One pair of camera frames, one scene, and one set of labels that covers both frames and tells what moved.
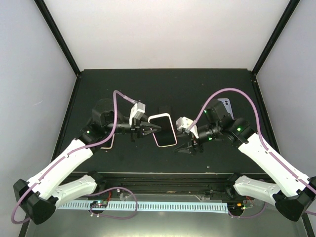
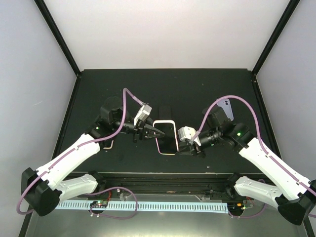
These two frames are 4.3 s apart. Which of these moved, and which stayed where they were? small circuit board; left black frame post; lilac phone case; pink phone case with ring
Moved: pink phone case with ring
Stayed: left black frame post; small circuit board; lilac phone case
